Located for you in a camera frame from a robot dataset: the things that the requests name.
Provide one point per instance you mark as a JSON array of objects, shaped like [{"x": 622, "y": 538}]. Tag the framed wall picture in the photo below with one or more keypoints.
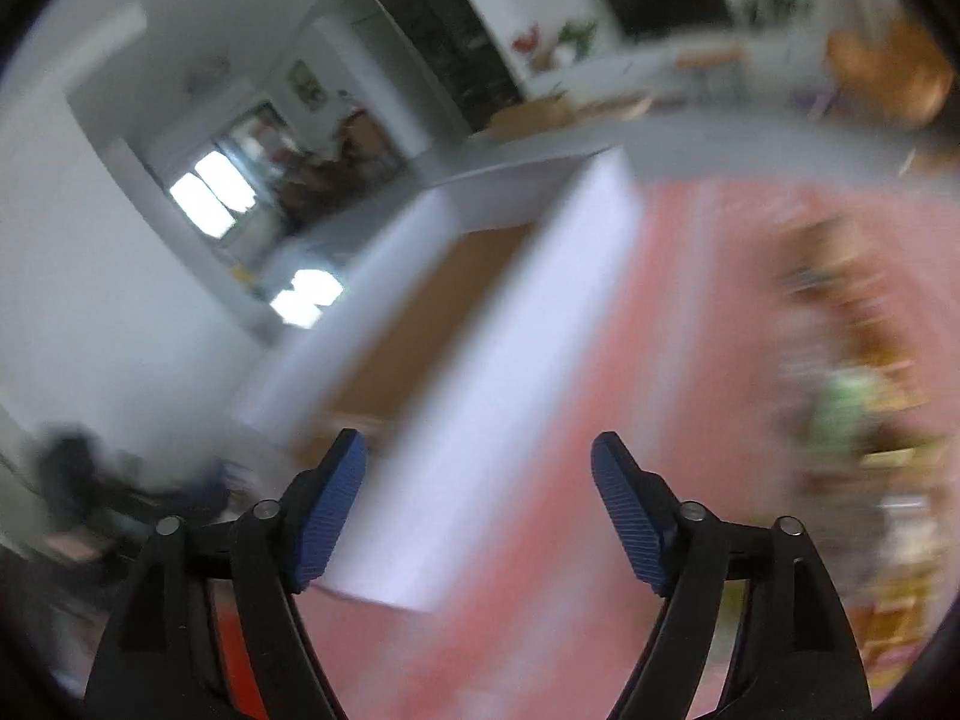
[{"x": 307, "y": 84}]

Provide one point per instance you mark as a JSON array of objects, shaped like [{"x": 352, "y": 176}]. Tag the white cardboard box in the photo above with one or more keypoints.
[{"x": 525, "y": 390}]

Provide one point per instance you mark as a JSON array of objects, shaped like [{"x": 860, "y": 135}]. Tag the brown cardboard box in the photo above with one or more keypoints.
[{"x": 555, "y": 112}]

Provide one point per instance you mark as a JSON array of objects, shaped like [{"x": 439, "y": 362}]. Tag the white television cabinet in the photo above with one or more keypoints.
[{"x": 652, "y": 64}]

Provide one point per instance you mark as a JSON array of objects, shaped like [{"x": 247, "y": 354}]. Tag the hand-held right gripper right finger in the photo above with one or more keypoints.
[{"x": 626, "y": 510}]

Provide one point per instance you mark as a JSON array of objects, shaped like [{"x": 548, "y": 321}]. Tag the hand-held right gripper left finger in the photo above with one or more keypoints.
[{"x": 330, "y": 510}]

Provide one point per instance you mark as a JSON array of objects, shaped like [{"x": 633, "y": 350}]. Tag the pile of snack packets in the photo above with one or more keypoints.
[{"x": 855, "y": 405}]

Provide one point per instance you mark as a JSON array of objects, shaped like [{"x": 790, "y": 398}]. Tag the wooden bench with metal legs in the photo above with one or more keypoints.
[{"x": 711, "y": 60}]

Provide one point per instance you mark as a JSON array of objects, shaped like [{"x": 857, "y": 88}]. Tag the large green potted plant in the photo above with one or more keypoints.
[{"x": 776, "y": 1}]

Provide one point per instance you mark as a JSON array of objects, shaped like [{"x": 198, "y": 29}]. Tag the dark tall shelf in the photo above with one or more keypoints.
[{"x": 450, "y": 30}]

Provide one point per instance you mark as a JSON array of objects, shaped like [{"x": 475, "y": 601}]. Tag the red flower arrangement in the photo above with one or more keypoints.
[{"x": 527, "y": 45}]

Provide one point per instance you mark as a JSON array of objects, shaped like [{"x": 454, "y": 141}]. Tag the red white striped tablecloth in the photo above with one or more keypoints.
[{"x": 675, "y": 315}]

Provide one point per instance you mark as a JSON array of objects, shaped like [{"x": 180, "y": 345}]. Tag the orange lounge chair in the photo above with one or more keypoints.
[{"x": 889, "y": 71}]

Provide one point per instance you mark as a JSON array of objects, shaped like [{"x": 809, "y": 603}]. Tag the black television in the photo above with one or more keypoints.
[{"x": 666, "y": 1}]

